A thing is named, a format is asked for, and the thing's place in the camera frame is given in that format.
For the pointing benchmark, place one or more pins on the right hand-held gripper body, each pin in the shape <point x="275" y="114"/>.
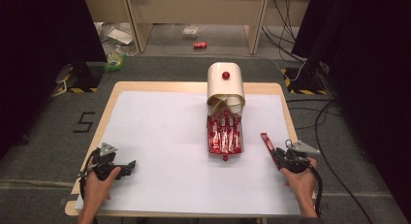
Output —
<point x="297" y="157"/>

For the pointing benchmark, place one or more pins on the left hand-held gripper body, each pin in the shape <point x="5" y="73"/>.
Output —
<point x="103" y="164"/>

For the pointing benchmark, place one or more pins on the red stick packet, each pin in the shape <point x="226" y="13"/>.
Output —
<point x="269" y="146"/>

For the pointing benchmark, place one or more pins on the cream box with red knob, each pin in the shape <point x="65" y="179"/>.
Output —
<point x="225" y="83"/>

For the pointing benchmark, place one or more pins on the person's left hand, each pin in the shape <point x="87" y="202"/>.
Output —
<point x="100" y="188"/>

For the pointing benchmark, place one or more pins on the person's right hand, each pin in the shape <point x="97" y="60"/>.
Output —
<point x="300" y="182"/>

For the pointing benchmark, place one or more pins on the white table sheet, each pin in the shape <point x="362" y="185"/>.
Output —
<point x="168" y="127"/>

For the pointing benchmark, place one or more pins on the row of red packets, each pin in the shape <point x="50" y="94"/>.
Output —
<point x="225" y="136"/>

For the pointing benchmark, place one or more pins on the yellow black hazard tape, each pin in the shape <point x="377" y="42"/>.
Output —
<point x="305" y="88"/>
<point x="69" y="85"/>

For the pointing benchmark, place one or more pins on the wooden table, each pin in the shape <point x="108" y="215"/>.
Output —
<point x="194" y="87"/>

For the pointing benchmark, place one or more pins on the green plastic bag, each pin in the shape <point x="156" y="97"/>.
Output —
<point x="114" y="61"/>

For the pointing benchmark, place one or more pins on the black curtain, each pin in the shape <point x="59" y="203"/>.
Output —
<point x="368" y="72"/>
<point x="42" y="56"/>

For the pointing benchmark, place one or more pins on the white paper pile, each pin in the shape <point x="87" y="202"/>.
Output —
<point x="118" y="35"/>

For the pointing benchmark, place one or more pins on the red can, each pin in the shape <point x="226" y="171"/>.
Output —
<point x="200" y="45"/>

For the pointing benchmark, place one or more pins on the clear plastic wrapper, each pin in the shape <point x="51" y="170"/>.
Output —
<point x="190" y="31"/>

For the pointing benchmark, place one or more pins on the beige wooden desk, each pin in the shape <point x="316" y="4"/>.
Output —
<point x="194" y="7"/>

